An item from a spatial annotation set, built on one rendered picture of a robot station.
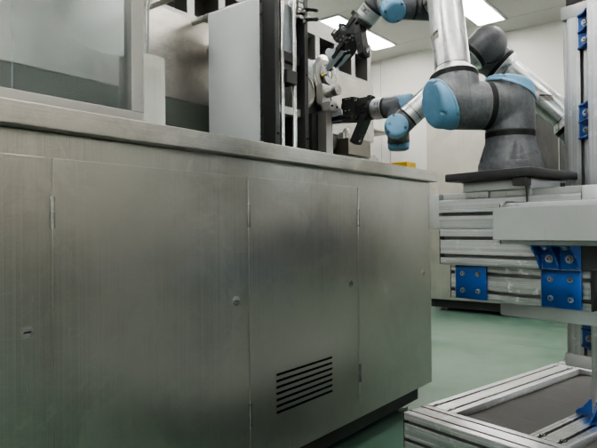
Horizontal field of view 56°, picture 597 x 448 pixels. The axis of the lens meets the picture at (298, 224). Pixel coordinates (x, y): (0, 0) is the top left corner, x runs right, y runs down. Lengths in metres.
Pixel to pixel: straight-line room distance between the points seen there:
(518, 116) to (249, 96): 0.86
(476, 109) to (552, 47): 5.26
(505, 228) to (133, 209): 0.76
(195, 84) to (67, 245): 1.15
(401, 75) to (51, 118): 6.39
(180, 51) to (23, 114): 1.13
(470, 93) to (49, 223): 0.94
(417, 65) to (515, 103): 5.75
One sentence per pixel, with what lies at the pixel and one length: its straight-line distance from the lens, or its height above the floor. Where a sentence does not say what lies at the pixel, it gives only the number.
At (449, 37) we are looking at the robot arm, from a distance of 1.46.
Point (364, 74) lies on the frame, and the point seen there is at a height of 1.50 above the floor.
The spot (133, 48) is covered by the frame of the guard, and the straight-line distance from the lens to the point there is 1.25.
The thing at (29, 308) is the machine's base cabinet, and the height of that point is 0.56.
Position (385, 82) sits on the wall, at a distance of 7.33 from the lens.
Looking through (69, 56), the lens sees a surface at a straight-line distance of 1.18.
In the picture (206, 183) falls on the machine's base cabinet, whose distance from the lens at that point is 1.27.
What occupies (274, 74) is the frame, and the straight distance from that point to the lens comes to 1.71.
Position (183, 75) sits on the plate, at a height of 1.23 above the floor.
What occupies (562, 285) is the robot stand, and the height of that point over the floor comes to 0.56.
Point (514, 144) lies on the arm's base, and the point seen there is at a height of 0.88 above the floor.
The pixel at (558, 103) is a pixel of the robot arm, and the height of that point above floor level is 1.08.
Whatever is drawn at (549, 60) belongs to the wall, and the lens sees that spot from 6.60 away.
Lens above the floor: 0.69
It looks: level
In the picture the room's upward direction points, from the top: 1 degrees counter-clockwise
